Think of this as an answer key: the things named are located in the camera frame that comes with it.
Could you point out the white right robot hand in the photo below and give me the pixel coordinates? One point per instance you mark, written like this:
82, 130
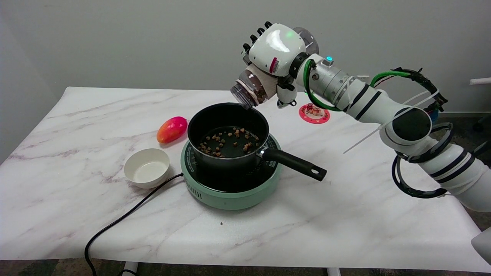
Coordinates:
276, 48

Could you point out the clear plastic pellet bottle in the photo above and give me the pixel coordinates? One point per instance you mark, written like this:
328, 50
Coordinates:
251, 88

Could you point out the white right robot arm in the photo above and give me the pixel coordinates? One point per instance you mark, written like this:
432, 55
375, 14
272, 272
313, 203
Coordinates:
368, 101

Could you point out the black soup pot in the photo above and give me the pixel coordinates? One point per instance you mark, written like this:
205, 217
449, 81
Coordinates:
230, 115

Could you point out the pink round coaster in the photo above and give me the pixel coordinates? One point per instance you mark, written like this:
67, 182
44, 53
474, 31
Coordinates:
314, 117

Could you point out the brown food pellets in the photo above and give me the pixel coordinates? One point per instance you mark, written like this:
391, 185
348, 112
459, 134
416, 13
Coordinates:
238, 133

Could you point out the white zip tie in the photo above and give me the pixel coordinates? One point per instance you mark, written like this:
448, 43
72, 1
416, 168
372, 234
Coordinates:
364, 139

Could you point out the red orange mango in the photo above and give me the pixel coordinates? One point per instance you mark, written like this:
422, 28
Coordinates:
172, 129

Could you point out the green induction cooker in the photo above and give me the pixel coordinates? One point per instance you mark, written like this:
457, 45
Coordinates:
230, 199

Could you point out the white bowl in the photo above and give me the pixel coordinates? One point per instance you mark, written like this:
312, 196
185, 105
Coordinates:
147, 168

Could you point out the white table leg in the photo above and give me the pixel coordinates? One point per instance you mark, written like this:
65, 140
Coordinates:
333, 271
130, 268

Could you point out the white bar at wall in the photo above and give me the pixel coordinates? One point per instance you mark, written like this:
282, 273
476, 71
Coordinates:
481, 81

